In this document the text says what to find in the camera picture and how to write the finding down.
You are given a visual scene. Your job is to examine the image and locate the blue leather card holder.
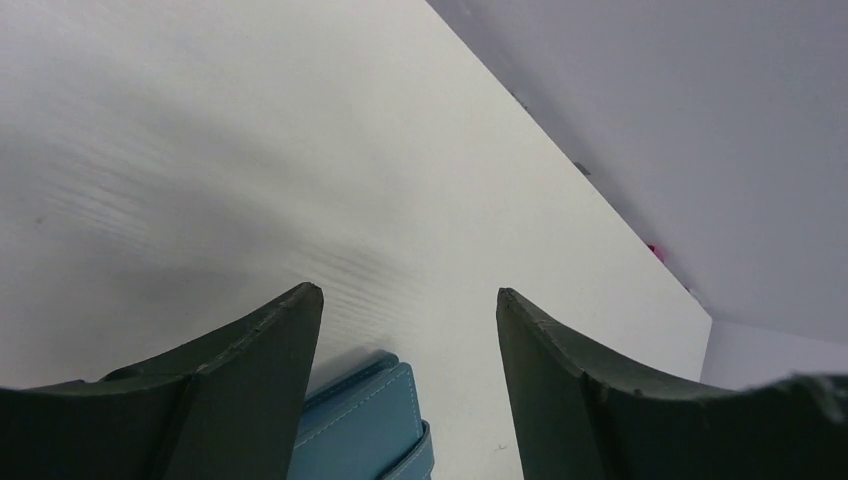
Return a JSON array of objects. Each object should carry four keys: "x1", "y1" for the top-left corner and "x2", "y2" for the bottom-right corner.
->
[{"x1": 287, "y1": 352, "x2": 435, "y2": 480}]

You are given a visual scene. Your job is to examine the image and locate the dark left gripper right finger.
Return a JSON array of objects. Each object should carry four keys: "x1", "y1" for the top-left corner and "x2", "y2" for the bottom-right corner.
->
[{"x1": 496, "y1": 288, "x2": 847, "y2": 479}]

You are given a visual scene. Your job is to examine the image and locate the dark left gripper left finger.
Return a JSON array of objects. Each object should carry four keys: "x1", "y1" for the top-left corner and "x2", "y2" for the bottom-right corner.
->
[{"x1": 1, "y1": 283, "x2": 324, "y2": 479}]

